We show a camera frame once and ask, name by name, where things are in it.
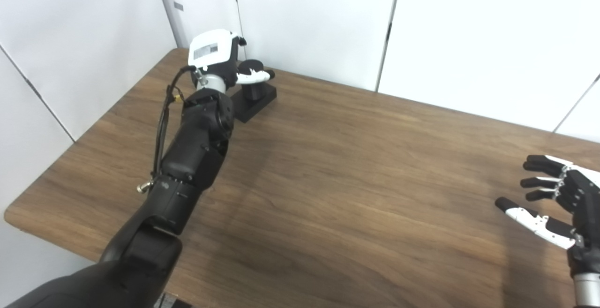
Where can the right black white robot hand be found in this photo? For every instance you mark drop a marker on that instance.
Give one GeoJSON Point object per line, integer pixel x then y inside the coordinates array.
{"type": "Point", "coordinates": [586, 205]}

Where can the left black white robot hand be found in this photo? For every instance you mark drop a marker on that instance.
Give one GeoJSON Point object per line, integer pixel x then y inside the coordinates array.
{"type": "Point", "coordinates": [211, 50]}

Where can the black peg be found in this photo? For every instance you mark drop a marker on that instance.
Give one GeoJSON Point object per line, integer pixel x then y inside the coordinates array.
{"type": "Point", "coordinates": [255, 102]}

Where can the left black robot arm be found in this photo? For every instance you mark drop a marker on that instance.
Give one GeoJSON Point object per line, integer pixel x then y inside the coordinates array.
{"type": "Point", "coordinates": [187, 158]}

